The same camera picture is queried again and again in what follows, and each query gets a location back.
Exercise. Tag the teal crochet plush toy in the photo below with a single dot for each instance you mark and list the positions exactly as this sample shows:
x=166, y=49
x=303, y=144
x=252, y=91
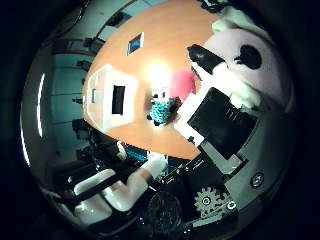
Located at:
x=161, y=110

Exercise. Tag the white and pink plush toy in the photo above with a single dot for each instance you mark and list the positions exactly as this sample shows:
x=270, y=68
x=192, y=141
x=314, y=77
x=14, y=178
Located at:
x=266, y=76

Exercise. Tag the blue aluminium rail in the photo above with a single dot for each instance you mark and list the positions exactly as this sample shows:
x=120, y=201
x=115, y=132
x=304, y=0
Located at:
x=136, y=155

